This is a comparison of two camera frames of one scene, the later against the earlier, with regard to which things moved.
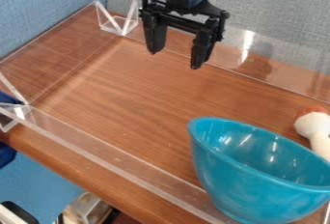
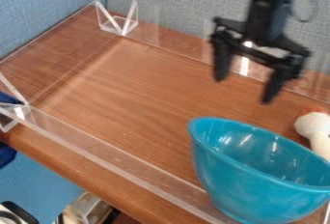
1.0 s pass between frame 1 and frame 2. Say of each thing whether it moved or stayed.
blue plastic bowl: stayed
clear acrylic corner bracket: stayed
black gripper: moved
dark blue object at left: stayed
